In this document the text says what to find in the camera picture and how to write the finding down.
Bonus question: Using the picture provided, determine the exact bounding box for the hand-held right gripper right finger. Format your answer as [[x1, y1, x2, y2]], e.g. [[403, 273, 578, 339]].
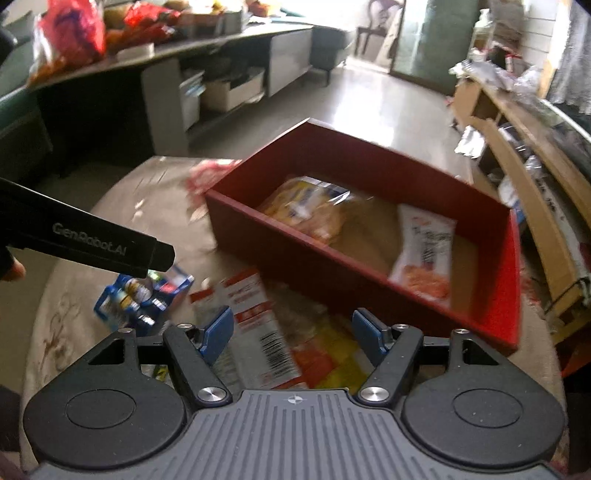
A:
[[352, 308, 502, 409]]

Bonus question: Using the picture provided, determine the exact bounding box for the dark desk with grey legs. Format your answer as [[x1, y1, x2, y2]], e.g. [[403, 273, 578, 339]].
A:
[[34, 21, 315, 178]]

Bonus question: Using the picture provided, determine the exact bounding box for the yellow red snack packet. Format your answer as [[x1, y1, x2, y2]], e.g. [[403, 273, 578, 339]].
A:
[[293, 316, 377, 395]]

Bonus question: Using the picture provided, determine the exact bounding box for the red cardboard box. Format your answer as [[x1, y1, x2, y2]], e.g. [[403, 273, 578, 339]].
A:
[[204, 117, 522, 356]]

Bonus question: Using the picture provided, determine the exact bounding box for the glass door panel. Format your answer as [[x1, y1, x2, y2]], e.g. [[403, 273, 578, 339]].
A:
[[389, 0, 483, 88]]

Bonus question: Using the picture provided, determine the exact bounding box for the blue snack packet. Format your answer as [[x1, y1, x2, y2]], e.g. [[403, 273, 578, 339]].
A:
[[93, 271, 195, 331]]

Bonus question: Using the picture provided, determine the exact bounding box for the white lace cloth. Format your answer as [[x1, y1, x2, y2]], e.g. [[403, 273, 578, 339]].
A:
[[547, 0, 591, 117]]

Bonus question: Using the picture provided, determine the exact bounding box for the red white crumpled packet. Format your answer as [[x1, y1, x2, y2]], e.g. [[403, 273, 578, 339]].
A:
[[185, 159, 243, 206]]

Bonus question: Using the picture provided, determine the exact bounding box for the clear plastic drawer bin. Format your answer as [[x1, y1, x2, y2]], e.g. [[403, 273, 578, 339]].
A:
[[179, 70, 206, 131]]

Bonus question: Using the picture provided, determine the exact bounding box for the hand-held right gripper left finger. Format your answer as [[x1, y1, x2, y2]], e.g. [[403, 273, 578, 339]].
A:
[[85, 306, 235, 409]]

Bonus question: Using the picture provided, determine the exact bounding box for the pile of snacks on desk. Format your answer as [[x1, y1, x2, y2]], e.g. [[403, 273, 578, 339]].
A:
[[104, 0, 252, 49]]

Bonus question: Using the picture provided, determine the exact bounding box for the white red snack packet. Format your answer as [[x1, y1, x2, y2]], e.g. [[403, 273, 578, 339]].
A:
[[190, 270, 303, 391]]

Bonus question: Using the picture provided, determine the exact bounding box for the white storage box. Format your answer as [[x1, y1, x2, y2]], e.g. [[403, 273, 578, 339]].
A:
[[202, 68, 267, 112]]

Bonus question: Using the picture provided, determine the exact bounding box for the wooden tv stand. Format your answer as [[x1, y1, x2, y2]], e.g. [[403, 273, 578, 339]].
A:
[[451, 69, 591, 335]]

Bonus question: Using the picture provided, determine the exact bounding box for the yellow bread snack packet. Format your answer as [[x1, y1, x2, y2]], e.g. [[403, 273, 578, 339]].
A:
[[256, 175, 358, 245]]

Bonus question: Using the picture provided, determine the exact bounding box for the wooden chair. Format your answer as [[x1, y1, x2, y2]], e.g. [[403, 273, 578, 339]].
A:
[[355, 0, 399, 57]]

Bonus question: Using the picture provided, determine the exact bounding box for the white orange snack packet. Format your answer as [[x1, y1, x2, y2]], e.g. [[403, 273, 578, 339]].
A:
[[388, 204, 458, 306]]

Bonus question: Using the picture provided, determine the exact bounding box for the red plastic bag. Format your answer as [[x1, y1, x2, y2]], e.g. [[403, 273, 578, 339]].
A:
[[28, 0, 108, 80]]

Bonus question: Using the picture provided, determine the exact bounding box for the person's left hand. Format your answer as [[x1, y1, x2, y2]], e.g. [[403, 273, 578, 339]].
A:
[[0, 247, 27, 282]]

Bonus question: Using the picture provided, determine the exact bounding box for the grey sofa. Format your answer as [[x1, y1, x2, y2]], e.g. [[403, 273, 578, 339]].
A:
[[311, 18, 357, 87]]

